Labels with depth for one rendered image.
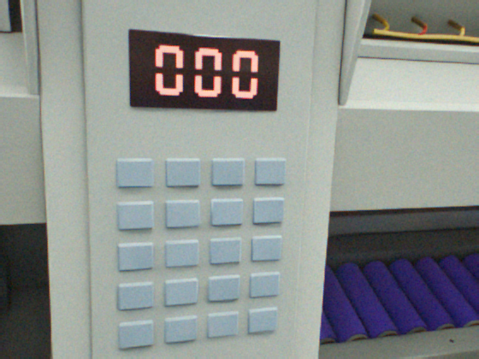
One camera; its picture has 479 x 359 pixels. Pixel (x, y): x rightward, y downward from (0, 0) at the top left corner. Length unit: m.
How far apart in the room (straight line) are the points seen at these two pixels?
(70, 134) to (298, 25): 0.08
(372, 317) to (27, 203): 0.23
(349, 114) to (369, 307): 0.19
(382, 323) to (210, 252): 0.19
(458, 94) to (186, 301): 0.13
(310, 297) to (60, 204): 0.09
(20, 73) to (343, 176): 0.11
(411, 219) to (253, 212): 0.26
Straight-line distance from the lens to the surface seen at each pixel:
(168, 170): 0.19
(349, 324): 0.36
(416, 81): 0.25
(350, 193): 0.23
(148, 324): 0.20
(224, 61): 0.19
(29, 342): 0.36
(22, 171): 0.20
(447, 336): 0.37
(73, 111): 0.19
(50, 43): 0.19
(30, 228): 0.40
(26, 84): 0.19
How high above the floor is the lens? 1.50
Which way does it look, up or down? 15 degrees down
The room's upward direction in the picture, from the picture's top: 4 degrees clockwise
